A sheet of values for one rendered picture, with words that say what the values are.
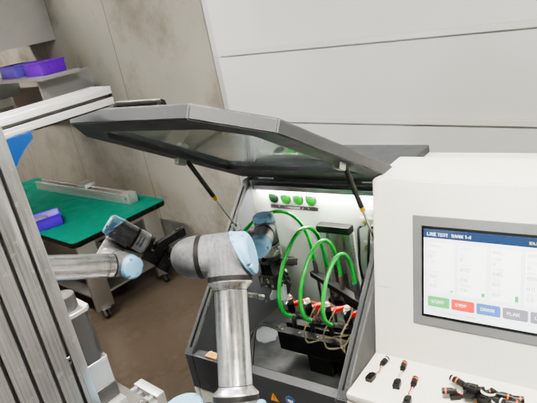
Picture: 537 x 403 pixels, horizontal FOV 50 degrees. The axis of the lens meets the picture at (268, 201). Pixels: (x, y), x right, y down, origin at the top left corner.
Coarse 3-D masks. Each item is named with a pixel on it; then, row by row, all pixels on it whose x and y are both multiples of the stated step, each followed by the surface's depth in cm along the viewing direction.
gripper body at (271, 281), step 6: (264, 258) 200; (270, 258) 198; (276, 258) 199; (264, 264) 198; (270, 264) 198; (276, 264) 202; (264, 270) 201; (270, 270) 201; (276, 270) 202; (258, 276) 202; (264, 276) 200; (270, 276) 199; (276, 276) 199; (264, 282) 203; (270, 282) 200; (276, 282) 200; (282, 282) 203; (276, 288) 199
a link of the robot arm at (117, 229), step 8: (112, 216) 193; (112, 224) 191; (120, 224) 192; (128, 224) 194; (104, 232) 192; (112, 232) 191; (120, 232) 191; (128, 232) 192; (136, 232) 194; (120, 240) 191; (128, 240) 193; (136, 240) 193
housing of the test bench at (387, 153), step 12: (372, 156) 222; (384, 156) 219; (396, 156) 216; (408, 156) 214; (420, 156) 216; (432, 156) 218; (444, 156) 215; (456, 156) 213; (468, 156) 210; (480, 156) 208; (492, 156) 205; (504, 156) 203; (516, 156) 201; (528, 156) 199
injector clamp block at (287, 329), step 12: (288, 324) 220; (300, 324) 217; (288, 336) 214; (300, 336) 210; (312, 336) 209; (324, 336) 207; (288, 348) 216; (300, 348) 212; (312, 348) 209; (324, 348) 205; (312, 360) 211; (324, 360) 208; (336, 360) 204; (324, 372) 210; (336, 372) 210
